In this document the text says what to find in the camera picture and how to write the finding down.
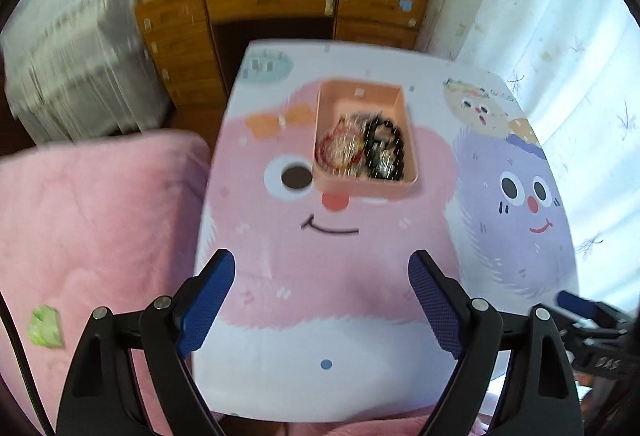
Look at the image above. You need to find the pink plastic storage box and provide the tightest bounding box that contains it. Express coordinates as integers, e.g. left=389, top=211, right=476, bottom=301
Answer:
left=312, top=80, right=420, bottom=202

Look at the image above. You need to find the cartoon printed tablecloth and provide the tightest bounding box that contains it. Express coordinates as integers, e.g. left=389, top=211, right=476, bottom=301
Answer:
left=192, top=40, right=581, bottom=424

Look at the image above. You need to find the wooden desk with drawers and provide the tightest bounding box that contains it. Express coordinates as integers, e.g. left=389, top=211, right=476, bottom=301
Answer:
left=134, top=0, right=433, bottom=117

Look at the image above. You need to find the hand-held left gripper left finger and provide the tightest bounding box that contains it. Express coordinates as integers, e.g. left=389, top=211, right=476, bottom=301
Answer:
left=55, top=248, right=236, bottom=436

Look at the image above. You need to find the green crumpled wrapper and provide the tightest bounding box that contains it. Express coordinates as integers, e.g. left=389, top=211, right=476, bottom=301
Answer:
left=27, top=305, right=65, bottom=348

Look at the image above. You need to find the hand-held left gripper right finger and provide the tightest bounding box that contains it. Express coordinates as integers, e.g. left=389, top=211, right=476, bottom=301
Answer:
left=408, top=249, right=586, bottom=436

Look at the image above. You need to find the black cable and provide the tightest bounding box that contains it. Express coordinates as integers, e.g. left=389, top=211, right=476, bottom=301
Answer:
left=0, top=291, right=56, bottom=436

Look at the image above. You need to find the white ruffled bedding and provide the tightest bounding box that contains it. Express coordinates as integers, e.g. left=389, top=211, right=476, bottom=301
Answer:
left=0, top=0, right=171, bottom=144

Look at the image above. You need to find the black bead bracelet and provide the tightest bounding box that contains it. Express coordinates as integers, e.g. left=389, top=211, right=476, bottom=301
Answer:
left=362, top=115, right=405, bottom=181

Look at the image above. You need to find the red woven bangle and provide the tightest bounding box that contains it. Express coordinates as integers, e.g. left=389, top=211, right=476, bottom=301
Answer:
left=319, top=118, right=368, bottom=177

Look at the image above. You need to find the white floral curtain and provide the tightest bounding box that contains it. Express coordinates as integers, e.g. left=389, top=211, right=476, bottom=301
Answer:
left=420, top=0, right=640, bottom=317

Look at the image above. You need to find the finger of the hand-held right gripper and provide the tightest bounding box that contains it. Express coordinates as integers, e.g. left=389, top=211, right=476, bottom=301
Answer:
left=556, top=290, right=637, bottom=333

